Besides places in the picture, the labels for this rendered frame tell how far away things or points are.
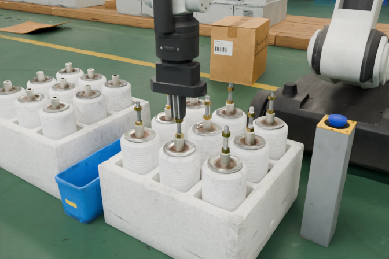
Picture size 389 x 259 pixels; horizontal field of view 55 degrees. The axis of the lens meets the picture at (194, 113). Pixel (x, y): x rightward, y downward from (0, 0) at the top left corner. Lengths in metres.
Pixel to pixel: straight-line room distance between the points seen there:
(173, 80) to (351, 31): 0.52
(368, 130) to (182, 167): 0.61
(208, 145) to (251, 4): 2.11
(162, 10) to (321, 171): 0.50
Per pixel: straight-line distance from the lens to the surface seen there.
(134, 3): 3.53
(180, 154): 0.83
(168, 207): 0.85
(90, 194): 1.02
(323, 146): 0.88
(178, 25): 0.71
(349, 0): 1.18
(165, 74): 0.77
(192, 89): 0.75
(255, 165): 0.87
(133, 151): 0.89
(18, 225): 1.13
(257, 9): 2.92
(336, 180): 0.91
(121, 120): 1.22
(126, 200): 0.94
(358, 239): 1.07
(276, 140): 0.97
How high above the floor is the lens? 0.68
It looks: 24 degrees down
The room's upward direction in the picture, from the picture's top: straight up
